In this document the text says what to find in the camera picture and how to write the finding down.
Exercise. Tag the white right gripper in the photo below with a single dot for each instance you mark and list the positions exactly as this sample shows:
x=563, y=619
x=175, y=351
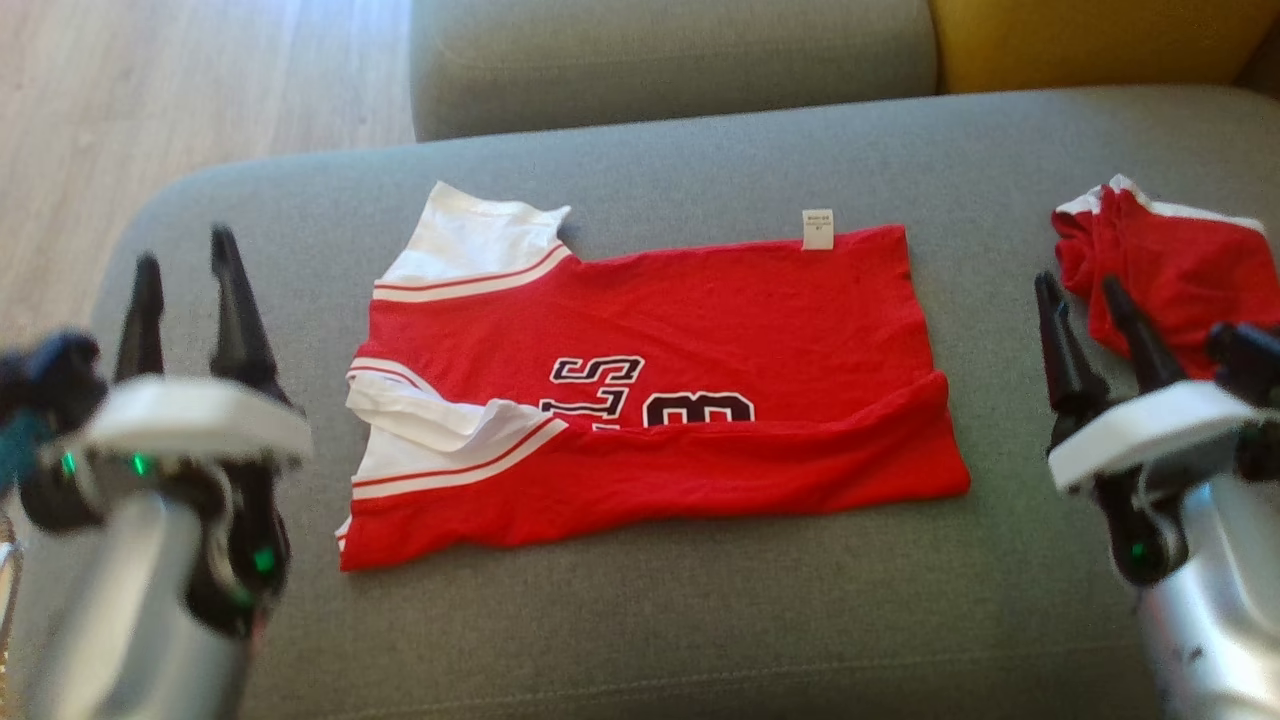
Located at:
x=1160, y=425

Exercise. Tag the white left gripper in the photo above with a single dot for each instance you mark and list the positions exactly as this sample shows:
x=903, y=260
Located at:
x=200, y=420

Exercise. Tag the red garment with white trim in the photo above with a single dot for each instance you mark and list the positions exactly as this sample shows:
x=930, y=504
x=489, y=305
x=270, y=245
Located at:
x=1180, y=270

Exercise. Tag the red jersey with black lettering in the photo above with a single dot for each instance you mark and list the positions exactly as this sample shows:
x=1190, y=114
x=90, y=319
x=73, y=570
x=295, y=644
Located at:
x=700, y=320

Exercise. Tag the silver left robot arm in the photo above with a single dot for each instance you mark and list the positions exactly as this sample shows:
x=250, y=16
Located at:
x=130, y=600

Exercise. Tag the wide yellow sofa backrest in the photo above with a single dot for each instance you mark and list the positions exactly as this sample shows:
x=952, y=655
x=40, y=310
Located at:
x=1100, y=40

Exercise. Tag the grey sofa seat cushion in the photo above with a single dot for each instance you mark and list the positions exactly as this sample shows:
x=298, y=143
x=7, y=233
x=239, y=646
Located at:
x=700, y=640
x=670, y=60

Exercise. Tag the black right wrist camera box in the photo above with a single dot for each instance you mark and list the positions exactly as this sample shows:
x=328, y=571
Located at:
x=1245, y=360

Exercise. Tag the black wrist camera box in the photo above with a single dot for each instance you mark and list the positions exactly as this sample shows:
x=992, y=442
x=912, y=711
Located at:
x=55, y=375
x=1245, y=360

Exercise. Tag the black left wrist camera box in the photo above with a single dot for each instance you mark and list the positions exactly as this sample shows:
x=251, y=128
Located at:
x=55, y=375

